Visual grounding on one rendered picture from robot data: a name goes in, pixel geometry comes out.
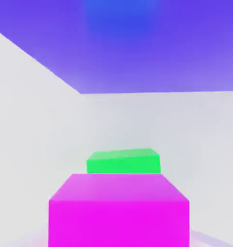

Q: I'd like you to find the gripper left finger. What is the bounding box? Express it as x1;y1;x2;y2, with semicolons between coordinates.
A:
25;228;50;247

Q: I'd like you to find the small green cube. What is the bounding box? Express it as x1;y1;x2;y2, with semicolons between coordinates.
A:
86;148;161;175

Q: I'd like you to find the small magenta cube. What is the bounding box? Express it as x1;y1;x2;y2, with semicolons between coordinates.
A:
48;173;191;247

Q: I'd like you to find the large purple box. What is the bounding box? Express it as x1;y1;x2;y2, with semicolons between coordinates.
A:
0;0;233;95

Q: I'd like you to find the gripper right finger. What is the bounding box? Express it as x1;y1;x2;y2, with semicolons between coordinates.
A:
189;229;233;247

